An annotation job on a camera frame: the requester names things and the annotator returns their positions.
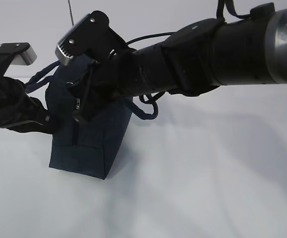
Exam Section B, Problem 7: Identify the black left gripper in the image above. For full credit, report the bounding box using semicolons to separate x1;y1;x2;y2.
0;76;61;134

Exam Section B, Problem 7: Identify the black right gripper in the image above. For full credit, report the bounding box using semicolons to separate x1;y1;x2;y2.
68;49;139;121

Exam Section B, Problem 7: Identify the dark blue lunch bag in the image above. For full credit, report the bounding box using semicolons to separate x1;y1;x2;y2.
24;54;159;181

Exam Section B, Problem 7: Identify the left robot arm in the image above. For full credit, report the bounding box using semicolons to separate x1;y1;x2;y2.
0;54;60;134

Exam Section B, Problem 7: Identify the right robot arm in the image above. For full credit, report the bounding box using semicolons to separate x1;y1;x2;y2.
64;0;287;121

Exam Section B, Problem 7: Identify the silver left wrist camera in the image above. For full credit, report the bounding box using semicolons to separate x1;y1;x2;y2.
0;42;37;65

